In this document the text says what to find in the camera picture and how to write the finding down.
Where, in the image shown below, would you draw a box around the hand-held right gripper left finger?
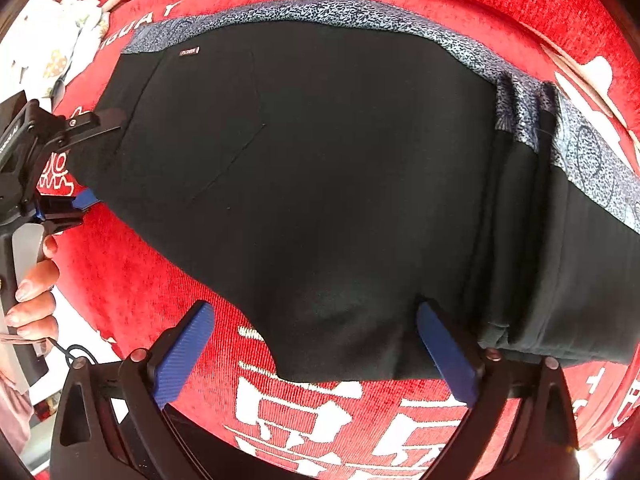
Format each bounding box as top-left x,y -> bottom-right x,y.
50,300 -> 217,480

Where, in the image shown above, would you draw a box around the black cord loop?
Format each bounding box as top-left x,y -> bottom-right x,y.
46,336 -> 101,368

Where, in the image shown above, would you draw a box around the red printed blanket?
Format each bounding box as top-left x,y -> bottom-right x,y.
30,0 -> 640,480

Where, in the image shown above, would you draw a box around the black pants with patterned stripes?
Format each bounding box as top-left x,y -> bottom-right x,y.
65,0 -> 640,383

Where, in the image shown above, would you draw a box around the person's left hand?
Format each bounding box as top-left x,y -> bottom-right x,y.
4,235 -> 61,343

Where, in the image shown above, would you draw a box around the white floral cloth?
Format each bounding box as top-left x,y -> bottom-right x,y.
9,0 -> 110,100

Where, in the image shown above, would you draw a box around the person's left forearm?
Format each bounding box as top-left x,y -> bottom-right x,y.
0,360 -> 35,456

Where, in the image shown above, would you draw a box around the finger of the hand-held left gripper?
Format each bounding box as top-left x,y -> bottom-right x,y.
39,187 -> 102,235
64,108 -> 124,137

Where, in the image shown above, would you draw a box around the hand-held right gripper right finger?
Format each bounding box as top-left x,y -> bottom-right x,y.
415,301 -> 581,480

